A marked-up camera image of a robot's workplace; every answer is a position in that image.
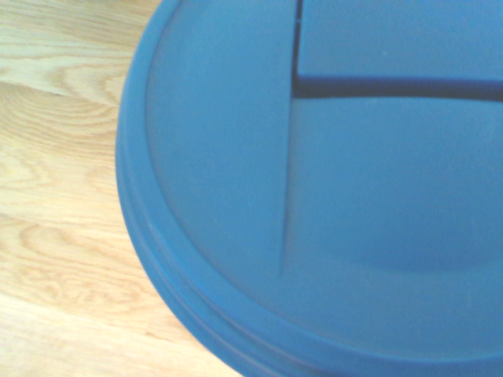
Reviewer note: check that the translucent plastic pitcher blue lid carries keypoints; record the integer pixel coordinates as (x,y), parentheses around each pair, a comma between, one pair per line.
(334,196)

